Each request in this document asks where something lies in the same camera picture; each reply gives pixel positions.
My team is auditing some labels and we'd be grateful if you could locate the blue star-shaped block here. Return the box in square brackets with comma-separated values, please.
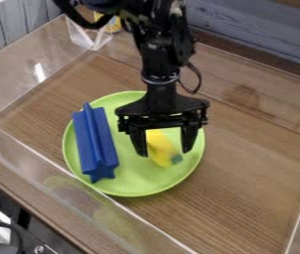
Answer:
[74, 103, 120, 184]

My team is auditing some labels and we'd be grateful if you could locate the yellow toy banana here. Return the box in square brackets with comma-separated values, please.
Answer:
[146, 129, 184, 168]

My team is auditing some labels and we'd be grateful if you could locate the black cable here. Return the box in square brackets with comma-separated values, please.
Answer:
[0, 221, 29, 254]

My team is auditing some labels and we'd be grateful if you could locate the clear acrylic enclosure wall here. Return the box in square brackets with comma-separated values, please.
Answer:
[0, 19, 300, 254]

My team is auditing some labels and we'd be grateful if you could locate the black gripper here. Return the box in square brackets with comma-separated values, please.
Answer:
[116, 83, 211, 157]

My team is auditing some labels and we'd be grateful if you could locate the green round plate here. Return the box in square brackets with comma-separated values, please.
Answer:
[63, 91, 207, 197]

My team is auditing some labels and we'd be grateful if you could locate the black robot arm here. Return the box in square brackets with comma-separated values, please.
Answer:
[54, 0, 211, 157]

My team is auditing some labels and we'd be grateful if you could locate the clear acrylic corner bracket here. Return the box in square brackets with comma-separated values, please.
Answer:
[66, 18, 113, 52]

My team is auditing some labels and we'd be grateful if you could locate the yellow printed can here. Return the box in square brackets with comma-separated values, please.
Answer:
[94, 12, 124, 34]

